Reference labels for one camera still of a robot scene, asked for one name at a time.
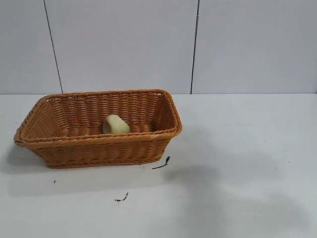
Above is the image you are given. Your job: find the pale yellow egg yolk pastry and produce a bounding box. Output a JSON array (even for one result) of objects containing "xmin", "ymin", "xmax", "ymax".
[{"xmin": 103, "ymin": 114, "xmax": 131, "ymax": 134}]

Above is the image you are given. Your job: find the brown woven wicker basket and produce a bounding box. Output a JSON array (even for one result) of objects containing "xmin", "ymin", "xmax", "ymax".
[{"xmin": 14, "ymin": 88, "xmax": 183, "ymax": 169}]

